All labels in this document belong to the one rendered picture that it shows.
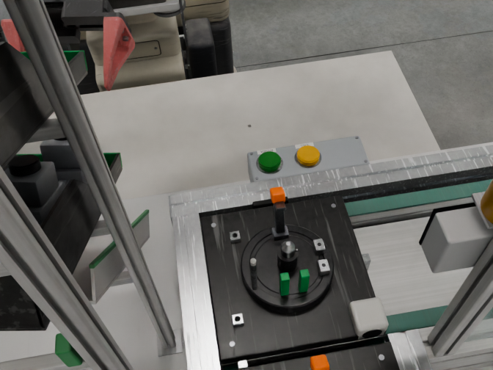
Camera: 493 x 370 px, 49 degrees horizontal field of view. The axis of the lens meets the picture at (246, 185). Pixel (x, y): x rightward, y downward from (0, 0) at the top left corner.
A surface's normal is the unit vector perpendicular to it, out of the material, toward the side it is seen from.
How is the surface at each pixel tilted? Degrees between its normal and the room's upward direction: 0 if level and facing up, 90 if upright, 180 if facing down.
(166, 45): 98
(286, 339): 0
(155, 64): 8
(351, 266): 0
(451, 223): 0
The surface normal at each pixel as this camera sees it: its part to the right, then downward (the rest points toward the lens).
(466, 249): 0.17, 0.79
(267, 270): -0.04, -0.58
